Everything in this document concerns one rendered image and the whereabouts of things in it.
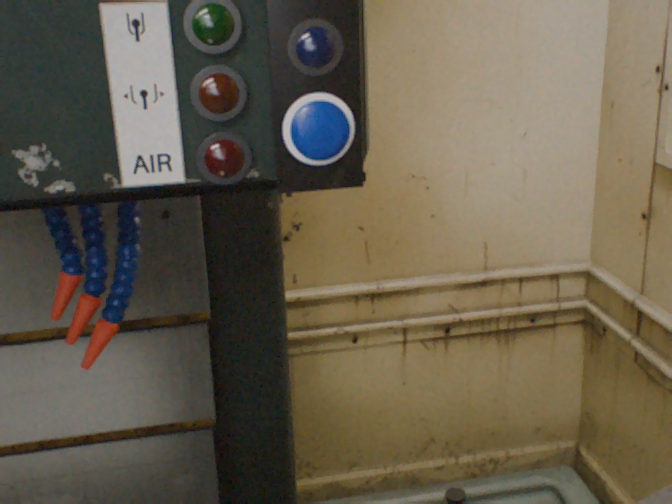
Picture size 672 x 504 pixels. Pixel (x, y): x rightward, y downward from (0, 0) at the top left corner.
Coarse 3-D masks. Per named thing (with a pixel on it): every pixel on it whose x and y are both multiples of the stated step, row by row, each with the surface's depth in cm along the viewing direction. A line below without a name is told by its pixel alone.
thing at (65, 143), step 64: (0, 0) 37; (64, 0) 37; (128, 0) 38; (192, 0) 38; (256, 0) 39; (0, 64) 37; (64, 64) 38; (192, 64) 39; (256, 64) 40; (0, 128) 38; (64, 128) 39; (192, 128) 40; (256, 128) 41; (0, 192) 39; (64, 192) 40; (128, 192) 41; (192, 192) 42
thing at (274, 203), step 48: (240, 192) 111; (240, 240) 113; (240, 288) 115; (240, 336) 118; (240, 384) 120; (288, 384) 123; (240, 432) 123; (288, 432) 125; (240, 480) 125; (288, 480) 127
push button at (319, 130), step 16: (304, 112) 40; (320, 112) 40; (336, 112) 40; (304, 128) 40; (320, 128) 40; (336, 128) 40; (304, 144) 40; (320, 144) 40; (336, 144) 41; (320, 160) 41
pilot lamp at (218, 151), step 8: (216, 144) 40; (224, 144) 40; (232, 144) 40; (208, 152) 40; (216, 152) 40; (224, 152) 40; (232, 152) 40; (240, 152) 40; (208, 160) 40; (216, 160) 40; (224, 160) 40; (232, 160) 40; (240, 160) 40; (208, 168) 40; (216, 168) 40; (224, 168) 40; (232, 168) 40; (240, 168) 41; (224, 176) 41
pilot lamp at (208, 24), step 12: (204, 12) 38; (216, 12) 38; (228, 12) 38; (192, 24) 38; (204, 24) 38; (216, 24) 38; (228, 24) 38; (204, 36) 38; (216, 36) 38; (228, 36) 38
